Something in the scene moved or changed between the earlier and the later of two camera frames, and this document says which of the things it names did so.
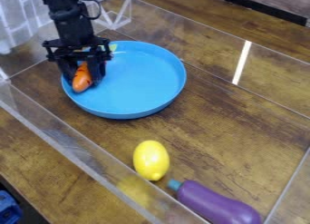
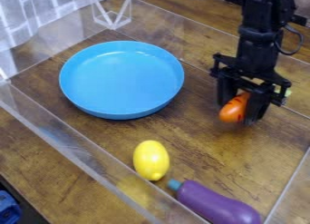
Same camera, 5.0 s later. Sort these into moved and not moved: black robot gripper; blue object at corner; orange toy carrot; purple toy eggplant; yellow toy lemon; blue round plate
Moved: black robot gripper; orange toy carrot
Not moved: yellow toy lemon; purple toy eggplant; blue round plate; blue object at corner
